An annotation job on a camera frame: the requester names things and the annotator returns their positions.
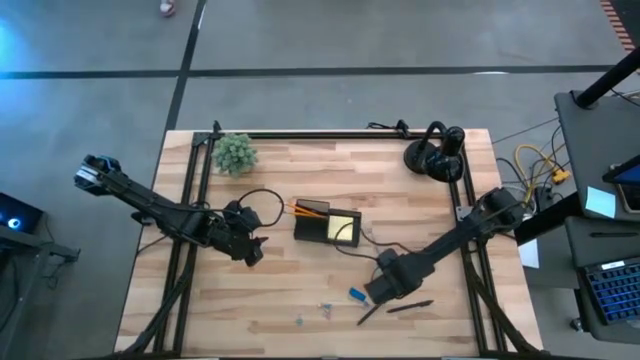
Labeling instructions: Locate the black tablet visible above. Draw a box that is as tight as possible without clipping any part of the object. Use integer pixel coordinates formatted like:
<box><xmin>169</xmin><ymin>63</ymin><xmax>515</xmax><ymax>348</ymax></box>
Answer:
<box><xmin>601</xmin><ymin>154</ymin><xmax>640</xmax><ymax>214</ymax></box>

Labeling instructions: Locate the black lamp cord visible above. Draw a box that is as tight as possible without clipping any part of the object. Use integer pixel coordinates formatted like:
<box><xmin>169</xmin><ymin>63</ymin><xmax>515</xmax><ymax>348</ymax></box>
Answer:
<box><xmin>366</xmin><ymin>118</ymin><xmax>412</xmax><ymax>140</ymax></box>

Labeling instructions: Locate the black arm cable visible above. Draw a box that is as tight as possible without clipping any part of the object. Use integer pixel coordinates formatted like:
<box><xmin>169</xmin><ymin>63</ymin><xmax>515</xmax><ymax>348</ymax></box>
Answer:
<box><xmin>331</xmin><ymin>221</ymin><xmax>417</xmax><ymax>262</ymax></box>
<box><xmin>236</xmin><ymin>187</ymin><xmax>286</xmax><ymax>229</ymax></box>

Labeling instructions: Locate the black table frame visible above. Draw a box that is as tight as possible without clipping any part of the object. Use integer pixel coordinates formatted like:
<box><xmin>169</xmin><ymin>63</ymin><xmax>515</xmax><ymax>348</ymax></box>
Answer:
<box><xmin>113</xmin><ymin>119</ymin><xmax>549</xmax><ymax>359</ymax></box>

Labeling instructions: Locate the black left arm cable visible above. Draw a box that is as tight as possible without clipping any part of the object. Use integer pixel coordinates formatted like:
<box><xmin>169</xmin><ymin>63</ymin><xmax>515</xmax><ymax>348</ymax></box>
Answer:
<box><xmin>236</xmin><ymin>187</ymin><xmax>286</xmax><ymax>229</ymax></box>

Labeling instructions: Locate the yellow floor cable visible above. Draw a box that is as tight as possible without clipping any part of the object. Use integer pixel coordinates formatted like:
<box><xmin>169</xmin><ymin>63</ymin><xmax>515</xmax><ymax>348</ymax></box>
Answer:
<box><xmin>513</xmin><ymin>143</ymin><xmax>572</xmax><ymax>210</ymax></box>

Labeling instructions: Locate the black orange cable ramp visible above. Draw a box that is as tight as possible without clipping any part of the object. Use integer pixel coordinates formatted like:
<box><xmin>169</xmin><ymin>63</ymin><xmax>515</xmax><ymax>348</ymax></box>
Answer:
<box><xmin>598</xmin><ymin>0</ymin><xmax>640</xmax><ymax>54</ymax></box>

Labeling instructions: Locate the green plant in white pot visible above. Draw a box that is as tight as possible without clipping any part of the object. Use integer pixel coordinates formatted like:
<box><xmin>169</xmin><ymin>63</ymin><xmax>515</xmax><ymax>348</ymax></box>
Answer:
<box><xmin>211</xmin><ymin>132</ymin><xmax>260</xmax><ymax>178</ymax></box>

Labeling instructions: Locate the grey laptop desk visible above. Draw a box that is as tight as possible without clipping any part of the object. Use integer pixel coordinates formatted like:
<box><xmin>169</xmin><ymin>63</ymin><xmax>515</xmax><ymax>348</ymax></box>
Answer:
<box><xmin>563</xmin><ymin>216</ymin><xmax>640</xmax><ymax>347</ymax></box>

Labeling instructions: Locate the black pen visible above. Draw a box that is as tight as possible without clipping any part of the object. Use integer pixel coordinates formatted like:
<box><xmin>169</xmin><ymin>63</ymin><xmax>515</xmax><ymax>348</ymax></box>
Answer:
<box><xmin>355</xmin><ymin>302</ymin><xmax>388</xmax><ymax>328</ymax></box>
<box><xmin>386</xmin><ymin>299</ymin><xmax>435</xmax><ymax>315</ymax></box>

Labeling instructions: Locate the black boom pole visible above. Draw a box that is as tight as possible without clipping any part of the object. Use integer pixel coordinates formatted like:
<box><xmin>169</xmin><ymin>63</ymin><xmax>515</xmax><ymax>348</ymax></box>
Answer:
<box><xmin>573</xmin><ymin>47</ymin><xmax>640</xmax><ymax>110</ymax></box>

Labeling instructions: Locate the pale blue sticky note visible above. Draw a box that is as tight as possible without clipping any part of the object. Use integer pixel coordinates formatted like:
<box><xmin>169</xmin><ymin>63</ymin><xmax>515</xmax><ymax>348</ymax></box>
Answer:
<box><xmin>584</xmin><ymin>185</ymin><xmax>618</xmax><ymax>220</ymax></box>

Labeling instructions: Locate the yellow sticky note pad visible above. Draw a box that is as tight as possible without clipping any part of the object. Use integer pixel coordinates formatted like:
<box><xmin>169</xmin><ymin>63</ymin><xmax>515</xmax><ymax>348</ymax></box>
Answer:
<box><xmin>327</xmin><ymin>214</ymin><xmax>356</xmax><ymax>244</ymax></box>

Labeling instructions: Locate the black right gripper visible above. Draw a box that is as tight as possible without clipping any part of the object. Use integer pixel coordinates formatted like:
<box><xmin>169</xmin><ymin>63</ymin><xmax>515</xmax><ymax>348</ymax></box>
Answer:
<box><xmin>363</xmin><ymin>251</ymin><xmax>434</xmax><ymax>306</ymax></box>

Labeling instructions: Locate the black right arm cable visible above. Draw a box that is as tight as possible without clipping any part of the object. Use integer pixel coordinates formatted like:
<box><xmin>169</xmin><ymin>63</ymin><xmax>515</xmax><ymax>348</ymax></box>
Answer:
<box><xmin>331</xmin><ymin>221</ymin><xmax>417</xmax><ymax>262</ymax></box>

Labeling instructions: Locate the black device with blue light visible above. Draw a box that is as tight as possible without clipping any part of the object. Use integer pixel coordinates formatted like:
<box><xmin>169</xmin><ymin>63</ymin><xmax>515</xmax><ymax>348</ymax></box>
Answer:
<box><xmin>0</xmin><ymin>191</ymin><xmax>45</xmax><ymax>235</ymax></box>

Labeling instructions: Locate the white paper sheet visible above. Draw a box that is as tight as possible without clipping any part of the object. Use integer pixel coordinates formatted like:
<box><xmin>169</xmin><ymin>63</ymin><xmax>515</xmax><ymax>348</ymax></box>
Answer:
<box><xmin>516</xmin><ymin>238</ymin><xmax>542</xmax><ymax>270</ymax></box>

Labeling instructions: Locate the black desk lamp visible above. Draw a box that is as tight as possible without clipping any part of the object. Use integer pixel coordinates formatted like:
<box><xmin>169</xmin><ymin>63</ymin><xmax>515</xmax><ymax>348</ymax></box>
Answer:
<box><xmin>402</xmin><ymin>119</ymin><xmax>467</xmax><ymax>184</ymax></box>

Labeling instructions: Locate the laptop with blue keyboard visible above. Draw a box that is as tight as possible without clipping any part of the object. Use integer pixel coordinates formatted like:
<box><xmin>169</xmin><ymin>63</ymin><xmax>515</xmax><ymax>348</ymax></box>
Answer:
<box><xmin>578</xmin><ymin>256</ymin><xmax>640</xmax><ymax>327</ymax></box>

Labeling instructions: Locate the black mesh desk organizer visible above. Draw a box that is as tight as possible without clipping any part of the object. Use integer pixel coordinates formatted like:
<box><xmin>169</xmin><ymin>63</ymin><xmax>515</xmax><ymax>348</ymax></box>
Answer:
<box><xmin>292</xmin><ymin>197</ymin><xmax>363</xmax><ymax>249</ymax></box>

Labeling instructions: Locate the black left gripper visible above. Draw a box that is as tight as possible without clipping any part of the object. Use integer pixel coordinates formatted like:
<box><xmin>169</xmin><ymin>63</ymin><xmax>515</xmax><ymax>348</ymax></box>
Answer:
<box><xmin>209</xmin><ymin>227</ymin><xmax>270</xmax><ymax>268</ymax></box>

